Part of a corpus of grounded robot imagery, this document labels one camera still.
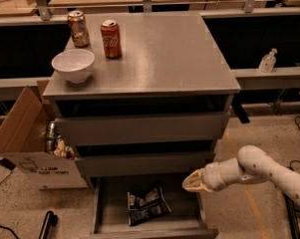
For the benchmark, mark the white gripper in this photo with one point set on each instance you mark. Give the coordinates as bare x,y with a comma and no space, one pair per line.
213,177

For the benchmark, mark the blue chip bag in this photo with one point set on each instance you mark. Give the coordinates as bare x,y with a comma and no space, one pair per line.
143,207

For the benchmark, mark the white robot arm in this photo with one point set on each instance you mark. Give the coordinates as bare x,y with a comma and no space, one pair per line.
252,165

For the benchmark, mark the open bottom drawer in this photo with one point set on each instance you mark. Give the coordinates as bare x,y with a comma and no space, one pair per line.
111,214

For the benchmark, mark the grey drawer cabinet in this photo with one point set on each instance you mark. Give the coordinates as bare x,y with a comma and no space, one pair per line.
158,109

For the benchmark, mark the black stand bar right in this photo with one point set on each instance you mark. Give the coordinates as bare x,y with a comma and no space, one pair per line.
293,222

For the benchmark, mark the clear sanitizer pump bottle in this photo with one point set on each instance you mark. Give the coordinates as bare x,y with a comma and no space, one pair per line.
268,61

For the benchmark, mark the cans and snacks in box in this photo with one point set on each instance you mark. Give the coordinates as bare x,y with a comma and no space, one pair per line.
55,143

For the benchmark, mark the black object bottom left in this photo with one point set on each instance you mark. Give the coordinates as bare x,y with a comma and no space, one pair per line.
50,220

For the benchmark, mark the white bowl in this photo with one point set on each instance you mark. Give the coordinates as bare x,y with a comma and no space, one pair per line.
74,65

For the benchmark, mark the red cola can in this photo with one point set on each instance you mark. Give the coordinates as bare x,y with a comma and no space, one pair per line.
111,37

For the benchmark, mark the cardboard box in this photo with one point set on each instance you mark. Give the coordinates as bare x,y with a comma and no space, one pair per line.
23,142

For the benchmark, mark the gold patterned can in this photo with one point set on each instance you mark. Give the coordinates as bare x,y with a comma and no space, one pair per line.
78,28

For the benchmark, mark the grey metal railing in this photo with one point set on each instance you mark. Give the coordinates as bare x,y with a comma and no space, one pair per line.
149,4

